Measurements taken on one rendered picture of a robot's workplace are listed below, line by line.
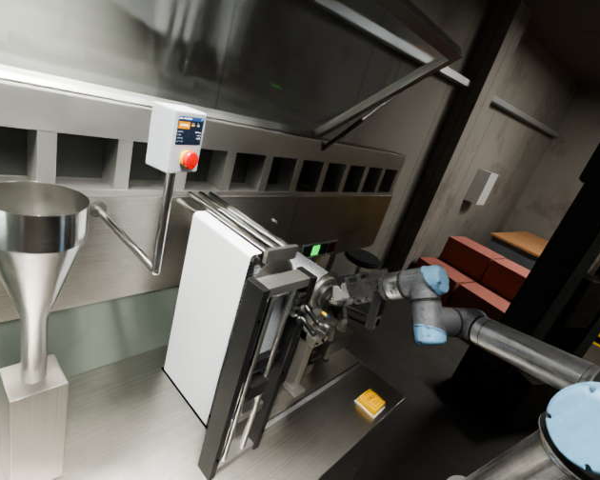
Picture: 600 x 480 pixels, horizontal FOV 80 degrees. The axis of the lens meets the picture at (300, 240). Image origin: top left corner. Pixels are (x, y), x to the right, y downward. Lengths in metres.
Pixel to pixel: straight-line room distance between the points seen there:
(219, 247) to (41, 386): 0.43
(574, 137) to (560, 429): 6.74
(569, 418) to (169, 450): 0.85
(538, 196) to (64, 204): 7.04
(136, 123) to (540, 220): 6.84
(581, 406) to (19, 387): 0.92
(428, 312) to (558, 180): 6.42
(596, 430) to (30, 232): 0.83
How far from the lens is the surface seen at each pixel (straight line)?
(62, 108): 0.89
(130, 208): 1.00
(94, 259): 1.03
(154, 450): 1.09
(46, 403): 0.88
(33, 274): 0.68
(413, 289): 0.95
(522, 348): 0.93
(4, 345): 1.11
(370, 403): 1.35
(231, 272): 0.86
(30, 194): 0.75
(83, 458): 1.08
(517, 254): 5.60
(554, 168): 7.29
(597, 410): 0.70
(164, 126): 0.61
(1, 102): 0.87
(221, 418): 0.90
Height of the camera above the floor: 1.78
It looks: 21 degrees down
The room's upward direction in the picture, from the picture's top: 18 degrees clockwise
